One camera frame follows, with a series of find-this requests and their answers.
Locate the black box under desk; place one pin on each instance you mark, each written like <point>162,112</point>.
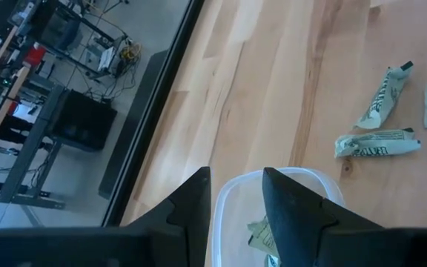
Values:
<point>83,120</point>

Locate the wooden desk with black legs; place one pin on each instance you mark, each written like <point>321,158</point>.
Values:
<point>28,148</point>

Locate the red box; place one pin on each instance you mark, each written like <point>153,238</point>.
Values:
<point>35,56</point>

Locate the black aluminium table frame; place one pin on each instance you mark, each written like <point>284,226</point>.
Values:
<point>156,111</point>

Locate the clear plastic container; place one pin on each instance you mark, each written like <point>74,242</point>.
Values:
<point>235,207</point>

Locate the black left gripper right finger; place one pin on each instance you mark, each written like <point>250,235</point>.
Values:
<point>291,219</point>

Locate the black equipment cart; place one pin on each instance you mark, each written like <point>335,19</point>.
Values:
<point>61,27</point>

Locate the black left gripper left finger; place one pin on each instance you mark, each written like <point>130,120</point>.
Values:
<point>184,222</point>

